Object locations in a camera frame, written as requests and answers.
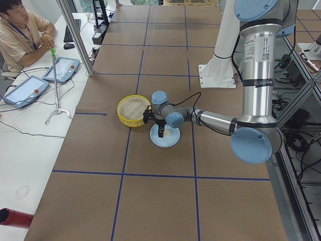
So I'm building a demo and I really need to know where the red cylinder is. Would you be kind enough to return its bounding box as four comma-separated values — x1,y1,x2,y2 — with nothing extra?
1,208,34,228

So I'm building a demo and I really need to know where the green handled reacher grabber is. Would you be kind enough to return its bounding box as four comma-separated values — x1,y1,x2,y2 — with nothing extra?
45,48,72,125

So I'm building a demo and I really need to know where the far blue teach pendant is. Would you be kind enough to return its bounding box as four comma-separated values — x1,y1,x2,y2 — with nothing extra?
42,57,80,84

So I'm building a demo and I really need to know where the white steamed bun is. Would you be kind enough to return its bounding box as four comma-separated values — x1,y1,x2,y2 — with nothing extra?
163,130,171,138

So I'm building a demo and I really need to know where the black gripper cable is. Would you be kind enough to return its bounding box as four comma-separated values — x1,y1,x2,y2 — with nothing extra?
173,91,202,107

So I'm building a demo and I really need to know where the black computer mouse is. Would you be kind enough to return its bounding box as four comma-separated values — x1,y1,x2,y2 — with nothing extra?
63,43,75,50

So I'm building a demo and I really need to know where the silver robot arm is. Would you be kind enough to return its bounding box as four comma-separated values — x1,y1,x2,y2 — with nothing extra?
143,1,298,164

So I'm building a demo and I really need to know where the seated person in beige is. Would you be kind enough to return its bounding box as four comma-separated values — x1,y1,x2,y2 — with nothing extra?
1,1,56,73

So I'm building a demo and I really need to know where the near blue teach pendant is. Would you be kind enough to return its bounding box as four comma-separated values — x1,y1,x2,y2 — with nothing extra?
3,75,49,107

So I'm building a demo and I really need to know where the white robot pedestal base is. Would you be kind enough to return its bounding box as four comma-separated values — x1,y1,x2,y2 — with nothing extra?
199,0,240,88

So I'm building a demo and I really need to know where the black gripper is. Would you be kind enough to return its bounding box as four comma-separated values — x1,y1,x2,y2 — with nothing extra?
155,118,166,138

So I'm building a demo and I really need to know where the aluminium frame post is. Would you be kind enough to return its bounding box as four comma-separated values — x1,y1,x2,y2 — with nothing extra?
56,0,94,76

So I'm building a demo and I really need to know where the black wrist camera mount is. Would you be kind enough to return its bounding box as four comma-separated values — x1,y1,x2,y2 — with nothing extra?
142,105,154,124

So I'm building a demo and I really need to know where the blue teach pendant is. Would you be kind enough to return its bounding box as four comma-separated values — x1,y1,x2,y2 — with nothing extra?
42,57,80,84
3,75,49,107

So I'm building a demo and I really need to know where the yellow round steamer basket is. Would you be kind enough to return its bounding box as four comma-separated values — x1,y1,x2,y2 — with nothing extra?
117,94,150,128

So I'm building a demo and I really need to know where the light blue plate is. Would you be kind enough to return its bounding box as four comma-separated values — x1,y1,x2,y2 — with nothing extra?
149,124,181,148

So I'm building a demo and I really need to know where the black keyboard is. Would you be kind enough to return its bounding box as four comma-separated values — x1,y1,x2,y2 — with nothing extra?
63,19,82,43

